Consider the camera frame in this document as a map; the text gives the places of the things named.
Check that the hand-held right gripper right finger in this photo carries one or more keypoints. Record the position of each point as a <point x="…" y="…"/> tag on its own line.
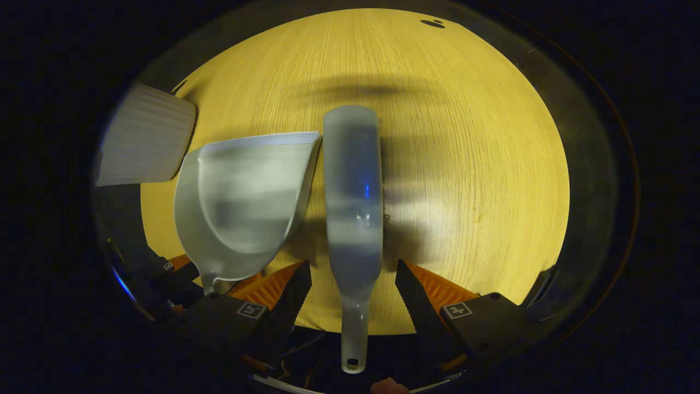
<point x="415" y="306"/>

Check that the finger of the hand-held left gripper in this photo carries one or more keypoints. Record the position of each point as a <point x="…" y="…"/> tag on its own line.
<point x="180" y="282"/>
<point x="246" y="283"/>

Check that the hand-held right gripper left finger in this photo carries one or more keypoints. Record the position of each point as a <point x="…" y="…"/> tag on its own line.
<point x="290" y="312"/>

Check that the white dustpan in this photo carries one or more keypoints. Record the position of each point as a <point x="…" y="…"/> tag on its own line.
<point x="246" y="197"/>

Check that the small white broom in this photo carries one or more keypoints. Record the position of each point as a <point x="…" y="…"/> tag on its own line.
<point x="353" y="180"/>

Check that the grey garbage bin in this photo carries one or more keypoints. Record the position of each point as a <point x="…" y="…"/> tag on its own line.
<point x="145" y="137"/>

